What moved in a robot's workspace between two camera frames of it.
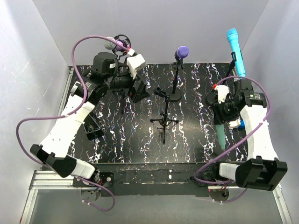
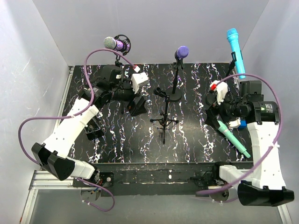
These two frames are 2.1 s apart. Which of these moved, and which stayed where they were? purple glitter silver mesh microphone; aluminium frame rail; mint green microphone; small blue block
Moved: mint green microphone
Stayed: aluminium frame rail; purple glitter silver mesh microphone; small blue block
